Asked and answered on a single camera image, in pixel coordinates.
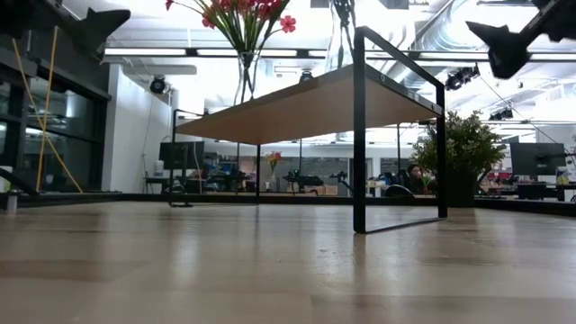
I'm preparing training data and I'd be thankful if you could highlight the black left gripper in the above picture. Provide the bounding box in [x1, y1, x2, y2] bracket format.
[0, 0, 132, 59]

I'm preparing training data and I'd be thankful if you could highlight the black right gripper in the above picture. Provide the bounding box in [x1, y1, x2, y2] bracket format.
[464, 0, 576, 81]

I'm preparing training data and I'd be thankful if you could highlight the red artificial flower bunch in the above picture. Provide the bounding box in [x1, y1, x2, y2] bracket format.
[164, 0, 283, 105]

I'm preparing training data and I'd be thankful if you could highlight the clear glass vase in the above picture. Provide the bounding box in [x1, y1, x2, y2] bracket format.
[324, 0, 362, 74]
[232, 50, 263, 107]

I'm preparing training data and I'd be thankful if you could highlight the blue artificial flower bunch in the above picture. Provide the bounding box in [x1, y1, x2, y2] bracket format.
[331, 0, 360, 62]

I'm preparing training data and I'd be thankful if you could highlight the wooden shelf with black frame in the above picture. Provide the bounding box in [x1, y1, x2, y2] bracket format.
[168, 25, 449, 235]

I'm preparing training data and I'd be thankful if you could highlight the black ceiling spotlight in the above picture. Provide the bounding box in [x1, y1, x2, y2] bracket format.
[488, 106, 514, 122]
[444, 64, 482, 92]

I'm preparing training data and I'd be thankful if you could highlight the long white light strip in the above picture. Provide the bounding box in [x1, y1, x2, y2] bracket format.
[103, 46, 576, 63]

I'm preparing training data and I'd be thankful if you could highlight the green potted plant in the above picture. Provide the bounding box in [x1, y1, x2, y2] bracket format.
[411, 111, 506, 209]

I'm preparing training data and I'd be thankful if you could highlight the dark grey computer monitor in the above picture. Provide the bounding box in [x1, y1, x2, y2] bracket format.
[509, 142, 567, 177]

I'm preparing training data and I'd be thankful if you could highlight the black computer monitor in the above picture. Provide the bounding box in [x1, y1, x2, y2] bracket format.
[158, 140, 206, 171]

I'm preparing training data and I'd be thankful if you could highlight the person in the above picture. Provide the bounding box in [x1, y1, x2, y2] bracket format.
[406, 163, 434, 195]

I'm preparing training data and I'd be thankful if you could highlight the distant colourful flower bouquet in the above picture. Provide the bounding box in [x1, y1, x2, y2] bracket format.
[265, 150, 284, 191]

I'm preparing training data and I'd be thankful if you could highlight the yellow hanging cable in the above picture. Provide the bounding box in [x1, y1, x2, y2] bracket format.
[35, 25, 59, 193]

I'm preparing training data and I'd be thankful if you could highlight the yellow power cable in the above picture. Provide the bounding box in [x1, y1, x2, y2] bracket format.
[12, 38, 85, 194]

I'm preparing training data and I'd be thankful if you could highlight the small grey metal post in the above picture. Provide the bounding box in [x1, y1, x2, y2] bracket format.
[4, 189, 20, 215]

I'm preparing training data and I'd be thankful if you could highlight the black aluminium table frame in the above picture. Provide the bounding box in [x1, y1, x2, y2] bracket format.
[17, 191, 576, 218]

